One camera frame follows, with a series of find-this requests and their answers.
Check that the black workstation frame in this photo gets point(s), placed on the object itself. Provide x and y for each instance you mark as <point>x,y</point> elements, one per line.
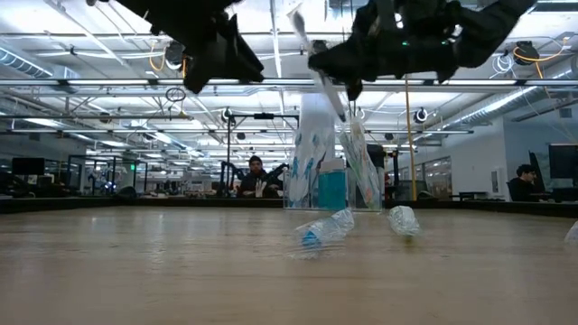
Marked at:
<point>90,156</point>

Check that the black background robot arm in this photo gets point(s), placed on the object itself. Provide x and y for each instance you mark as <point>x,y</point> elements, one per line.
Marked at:
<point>280,170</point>
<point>228,173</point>

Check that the person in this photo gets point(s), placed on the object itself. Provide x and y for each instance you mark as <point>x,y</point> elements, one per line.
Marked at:
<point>524,186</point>
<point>255,180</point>

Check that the black gantry frame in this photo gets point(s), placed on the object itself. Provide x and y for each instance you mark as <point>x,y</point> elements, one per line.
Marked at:
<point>264,116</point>

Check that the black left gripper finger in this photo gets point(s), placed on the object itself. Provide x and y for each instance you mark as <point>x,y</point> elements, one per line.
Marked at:
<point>244,67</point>

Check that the orange toothbrush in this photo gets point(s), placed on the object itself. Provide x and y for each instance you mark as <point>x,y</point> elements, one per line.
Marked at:
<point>368,192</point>

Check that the horizontal light bar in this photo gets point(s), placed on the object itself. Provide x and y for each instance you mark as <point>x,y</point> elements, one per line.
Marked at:
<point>289,81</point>

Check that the white building column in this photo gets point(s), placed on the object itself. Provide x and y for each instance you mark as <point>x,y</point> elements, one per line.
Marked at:
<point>316,113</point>

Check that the silver ventilation duct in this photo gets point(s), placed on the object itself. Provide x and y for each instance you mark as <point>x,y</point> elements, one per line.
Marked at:
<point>22,63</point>

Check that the black round hanging reel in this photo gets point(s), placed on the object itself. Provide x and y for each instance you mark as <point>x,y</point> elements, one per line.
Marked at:
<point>421,115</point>
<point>226,115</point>

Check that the black monitor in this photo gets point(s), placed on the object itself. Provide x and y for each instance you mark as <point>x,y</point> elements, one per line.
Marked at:
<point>28,166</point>
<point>564,161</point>
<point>379,158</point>

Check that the white toothbrush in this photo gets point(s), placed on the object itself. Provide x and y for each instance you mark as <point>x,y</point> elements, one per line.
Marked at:
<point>361,149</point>

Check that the clear acrylic organizer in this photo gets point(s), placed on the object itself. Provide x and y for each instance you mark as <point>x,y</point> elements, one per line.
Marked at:
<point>379,198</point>

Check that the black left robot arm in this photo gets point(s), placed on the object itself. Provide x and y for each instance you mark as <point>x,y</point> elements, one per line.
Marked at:
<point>171,13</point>

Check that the black aluminium table frame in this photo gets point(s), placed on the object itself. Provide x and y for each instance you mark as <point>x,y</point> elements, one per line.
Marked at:
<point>90,203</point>

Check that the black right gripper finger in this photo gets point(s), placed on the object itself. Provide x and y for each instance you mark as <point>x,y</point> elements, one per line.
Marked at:
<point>338,63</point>
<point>354,88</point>

